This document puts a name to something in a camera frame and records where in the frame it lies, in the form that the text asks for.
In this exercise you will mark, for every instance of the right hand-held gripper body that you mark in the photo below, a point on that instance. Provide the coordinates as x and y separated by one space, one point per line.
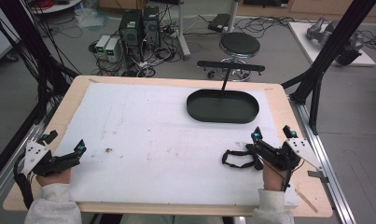
285 154

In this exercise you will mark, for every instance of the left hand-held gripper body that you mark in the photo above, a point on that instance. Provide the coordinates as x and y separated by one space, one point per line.
44 163

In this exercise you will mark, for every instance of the person's left hand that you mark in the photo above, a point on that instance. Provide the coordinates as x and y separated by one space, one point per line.
53 179

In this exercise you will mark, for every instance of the person's right hand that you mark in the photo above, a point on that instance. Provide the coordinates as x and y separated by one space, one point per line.
272 179

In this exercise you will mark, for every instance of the black oval tray with stand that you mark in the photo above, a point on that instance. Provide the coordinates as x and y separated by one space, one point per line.
223 107

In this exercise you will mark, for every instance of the thin wooden stick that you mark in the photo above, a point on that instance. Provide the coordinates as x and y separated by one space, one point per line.
307 201

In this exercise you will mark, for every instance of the white foam mat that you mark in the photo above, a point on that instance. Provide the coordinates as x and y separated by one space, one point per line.
164 146

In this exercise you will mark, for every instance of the black round stool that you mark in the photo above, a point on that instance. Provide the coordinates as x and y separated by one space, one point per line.
239 44

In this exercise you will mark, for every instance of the white floor board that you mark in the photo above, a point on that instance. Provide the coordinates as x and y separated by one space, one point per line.
303 40

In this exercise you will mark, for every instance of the white power supply box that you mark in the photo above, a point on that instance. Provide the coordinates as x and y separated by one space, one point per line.
113 49
102 43

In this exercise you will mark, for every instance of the grey robot device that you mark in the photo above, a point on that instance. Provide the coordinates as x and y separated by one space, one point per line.
325 32

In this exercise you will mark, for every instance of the computer towers on floor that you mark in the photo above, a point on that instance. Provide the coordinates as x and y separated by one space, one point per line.
151 59

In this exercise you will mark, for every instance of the black flat box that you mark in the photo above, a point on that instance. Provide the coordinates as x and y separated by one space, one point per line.
219 22

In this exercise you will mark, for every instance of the white table leg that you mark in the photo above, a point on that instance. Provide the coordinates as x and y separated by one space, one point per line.
233 15
183 31

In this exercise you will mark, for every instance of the large black computer tower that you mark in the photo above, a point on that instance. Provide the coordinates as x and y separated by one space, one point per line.
131 32

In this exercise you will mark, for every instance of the clear plastic bag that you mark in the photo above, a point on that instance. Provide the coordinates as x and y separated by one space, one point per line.
90 17

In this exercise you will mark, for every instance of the round white table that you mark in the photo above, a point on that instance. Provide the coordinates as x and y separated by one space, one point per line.
56 6

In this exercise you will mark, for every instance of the small black computer tower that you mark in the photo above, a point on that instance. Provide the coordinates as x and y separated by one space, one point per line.
151 26

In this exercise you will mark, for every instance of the aluminium rail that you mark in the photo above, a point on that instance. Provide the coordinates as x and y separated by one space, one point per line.
11 161
328 161

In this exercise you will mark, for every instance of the grey metal bracket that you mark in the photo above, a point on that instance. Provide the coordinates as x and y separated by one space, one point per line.
318 175

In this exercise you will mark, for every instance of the black metal frame post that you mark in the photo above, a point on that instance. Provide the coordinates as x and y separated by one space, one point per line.
27 40
331 46

